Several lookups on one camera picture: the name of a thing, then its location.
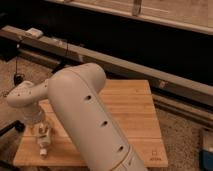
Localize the long wooden beam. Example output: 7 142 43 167
0 26 213 107

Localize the black cable with plug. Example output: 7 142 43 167
0 35 26 98

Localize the blue and white box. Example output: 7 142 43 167
199 129 213 171

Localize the white box on beam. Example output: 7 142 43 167
25 28 43 38

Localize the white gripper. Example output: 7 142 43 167
23 110 51 135

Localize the white plastic bottle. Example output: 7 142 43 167
37 124 51 158

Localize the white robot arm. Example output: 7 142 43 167
7 63 148 171

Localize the wooden table board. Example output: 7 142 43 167
13 80 168 168

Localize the black chair leg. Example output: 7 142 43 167
0 120 25 136

